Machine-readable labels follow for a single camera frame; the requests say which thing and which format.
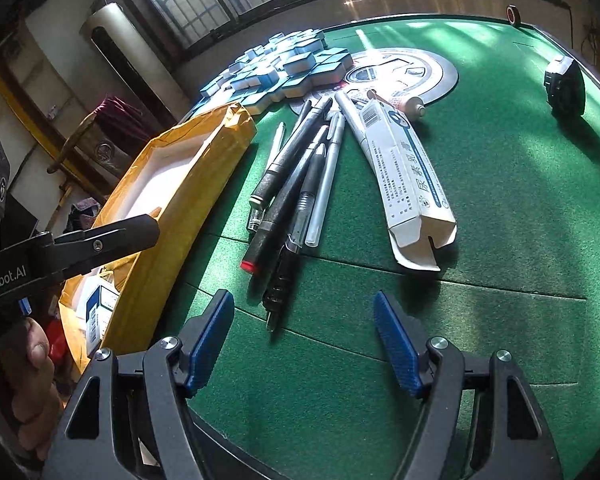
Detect blue white small box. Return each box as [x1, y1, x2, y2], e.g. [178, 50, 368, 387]
[77, 280, 121, 346]

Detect maroon cloth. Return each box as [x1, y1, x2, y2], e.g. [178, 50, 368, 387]
[96, 96, 153, 143]

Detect grey marker with red band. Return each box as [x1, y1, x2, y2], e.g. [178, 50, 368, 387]
[240, 127, 330, 275]

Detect black gel pen with clip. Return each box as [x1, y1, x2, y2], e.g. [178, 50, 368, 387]
[261, 142, 328, 333]

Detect long black pen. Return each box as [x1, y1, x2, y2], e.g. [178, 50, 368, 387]
[272, 96, 335, 171]

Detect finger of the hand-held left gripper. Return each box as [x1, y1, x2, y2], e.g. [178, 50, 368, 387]
[42, 214, 161, 281]

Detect yellow taped cardboard box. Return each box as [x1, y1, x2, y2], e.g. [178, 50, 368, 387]
[57, 101, 258, 376]

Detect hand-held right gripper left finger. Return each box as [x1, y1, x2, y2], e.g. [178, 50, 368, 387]
[42, 290, 235, 480]

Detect white paint marker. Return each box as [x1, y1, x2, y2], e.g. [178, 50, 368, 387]
[334, 90, 381, 161]

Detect white ointment tube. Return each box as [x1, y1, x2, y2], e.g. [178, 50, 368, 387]
[342, 87, 427, 117]

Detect white floor air conditioner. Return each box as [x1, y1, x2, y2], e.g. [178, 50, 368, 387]
[80, 4, 191, 116]

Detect pile of blue mahjong tiles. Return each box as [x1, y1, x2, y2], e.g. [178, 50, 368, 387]
[190, 30, 353, 113]

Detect short black pen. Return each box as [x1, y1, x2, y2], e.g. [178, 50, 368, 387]
[275, 100, 315, 161]

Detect translucent white pen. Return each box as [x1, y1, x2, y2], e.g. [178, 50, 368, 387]
[304, 112, 345, 249]

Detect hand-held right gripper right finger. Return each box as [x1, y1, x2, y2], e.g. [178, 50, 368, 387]
[374, 290, 563, 480]

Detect white ointment carton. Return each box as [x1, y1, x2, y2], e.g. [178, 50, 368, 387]
[358, 99, 457, 272]

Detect wooden chair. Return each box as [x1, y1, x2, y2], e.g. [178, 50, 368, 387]
[47, 95, 153, 198]

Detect person's left hand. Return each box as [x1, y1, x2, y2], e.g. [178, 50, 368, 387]
[0, 316, 63, 461]

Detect white gel pen black grip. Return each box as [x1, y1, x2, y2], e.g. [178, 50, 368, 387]
[247, 121, 287, 233]

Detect black ribbed round lid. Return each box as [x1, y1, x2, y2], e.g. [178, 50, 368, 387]
[544, 57, 587, 116]

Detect round metal dice plate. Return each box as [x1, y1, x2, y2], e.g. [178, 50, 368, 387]
[289, 50, 459, 118]

